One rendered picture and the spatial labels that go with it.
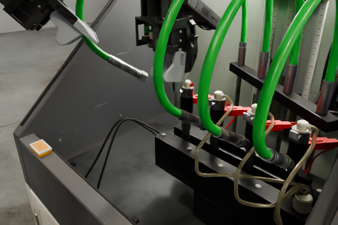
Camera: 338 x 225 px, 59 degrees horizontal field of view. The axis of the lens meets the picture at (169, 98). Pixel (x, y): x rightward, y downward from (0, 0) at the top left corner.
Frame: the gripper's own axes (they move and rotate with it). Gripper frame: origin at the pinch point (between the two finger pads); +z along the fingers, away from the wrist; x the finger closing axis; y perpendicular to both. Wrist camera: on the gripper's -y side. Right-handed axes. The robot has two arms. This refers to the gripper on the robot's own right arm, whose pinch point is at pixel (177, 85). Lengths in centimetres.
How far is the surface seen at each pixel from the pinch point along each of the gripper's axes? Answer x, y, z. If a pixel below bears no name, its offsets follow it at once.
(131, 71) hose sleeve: -10.0, 3.6, -1.2
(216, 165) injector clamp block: 11.5, 0.8, 13.2
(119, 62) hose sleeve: -11.0, 5.8, -3.5
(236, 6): 16.7, 7.1, -17.4
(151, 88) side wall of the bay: -31.0, -20.0, 15.9
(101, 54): -12.5, 8.9, -5.5
